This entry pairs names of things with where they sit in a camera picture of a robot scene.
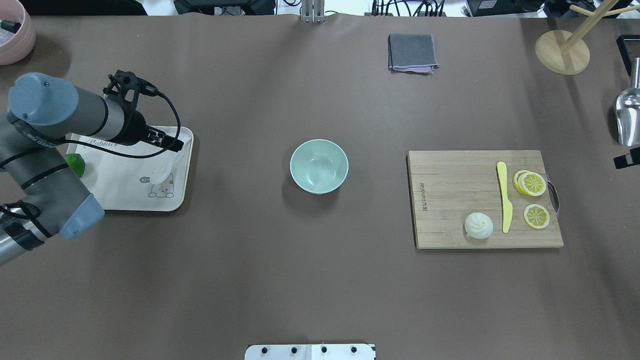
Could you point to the metal scoop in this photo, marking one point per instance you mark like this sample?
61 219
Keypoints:
627 109

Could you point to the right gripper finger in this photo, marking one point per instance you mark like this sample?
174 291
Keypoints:
628 160

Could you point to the stacked lemon slices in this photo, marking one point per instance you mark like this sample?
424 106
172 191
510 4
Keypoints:
529 183

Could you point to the aluminium frame post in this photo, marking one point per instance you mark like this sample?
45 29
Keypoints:
312 11

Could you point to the grey folded cloth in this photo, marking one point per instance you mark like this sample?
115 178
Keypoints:
412 53

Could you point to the bamboo cutting board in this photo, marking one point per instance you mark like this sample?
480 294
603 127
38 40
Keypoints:
449 185

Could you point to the cream rabbit tray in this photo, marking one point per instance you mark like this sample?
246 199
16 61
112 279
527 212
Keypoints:
124 184

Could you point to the wooden mug tree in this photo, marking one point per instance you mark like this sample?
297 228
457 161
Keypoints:
565 53

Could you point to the white steamed bun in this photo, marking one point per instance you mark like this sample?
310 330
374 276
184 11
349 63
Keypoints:
478 225

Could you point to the light green ceramic bowl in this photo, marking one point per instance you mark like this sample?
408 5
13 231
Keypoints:
319 166

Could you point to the pink bowl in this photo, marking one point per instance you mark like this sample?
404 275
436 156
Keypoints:
16 46

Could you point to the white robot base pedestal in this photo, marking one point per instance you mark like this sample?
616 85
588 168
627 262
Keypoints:
319 351

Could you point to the white ceramic spoon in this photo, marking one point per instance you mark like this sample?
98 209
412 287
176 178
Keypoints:
162 173

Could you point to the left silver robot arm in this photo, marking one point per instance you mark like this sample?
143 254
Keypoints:
42 111

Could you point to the green lime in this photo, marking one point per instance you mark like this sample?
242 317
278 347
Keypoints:
76 162

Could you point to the single lemon slice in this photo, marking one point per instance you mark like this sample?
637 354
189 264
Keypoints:
536 216

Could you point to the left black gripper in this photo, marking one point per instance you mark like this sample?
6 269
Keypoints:
136 130

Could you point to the yellow plastic knife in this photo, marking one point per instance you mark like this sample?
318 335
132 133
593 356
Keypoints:
507 207

